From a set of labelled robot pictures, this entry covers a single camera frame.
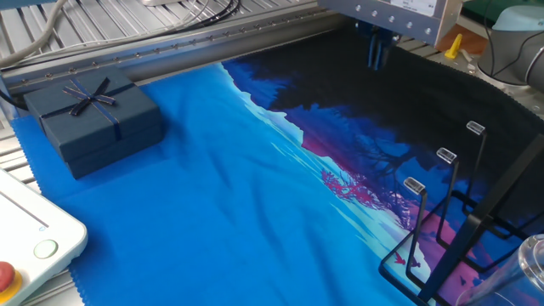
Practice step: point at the blue landscape printed cloth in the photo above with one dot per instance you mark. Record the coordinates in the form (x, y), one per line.
(212, 191)

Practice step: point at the dark blue ribboned gift box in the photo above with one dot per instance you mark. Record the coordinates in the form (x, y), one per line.
(93, 123)

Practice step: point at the yellow plastic cone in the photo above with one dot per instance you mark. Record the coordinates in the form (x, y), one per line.
(454, 47)

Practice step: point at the silver UR5 robot arm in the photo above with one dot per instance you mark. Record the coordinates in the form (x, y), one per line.
(506, 47)

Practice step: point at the white teach pendant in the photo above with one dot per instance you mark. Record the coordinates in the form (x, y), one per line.
(25, 229)

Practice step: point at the black metal cup rack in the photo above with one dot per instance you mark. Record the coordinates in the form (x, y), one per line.
(478, 225)

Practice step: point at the grey black Schunk gripper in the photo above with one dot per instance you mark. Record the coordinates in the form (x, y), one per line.
(408, 17)

